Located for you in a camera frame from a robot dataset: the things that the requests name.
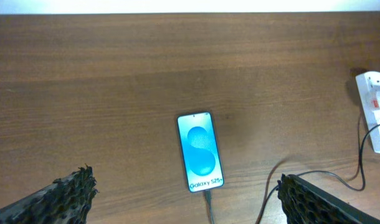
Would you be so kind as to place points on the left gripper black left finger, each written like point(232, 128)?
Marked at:
point(65, 200)

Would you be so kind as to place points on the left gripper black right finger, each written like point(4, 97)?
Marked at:
point(305, 203)

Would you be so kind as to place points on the white power strip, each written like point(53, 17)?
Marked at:
point(368, 84)

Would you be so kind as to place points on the blue screen Galaxy smartphone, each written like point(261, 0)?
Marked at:
point(202, 161)

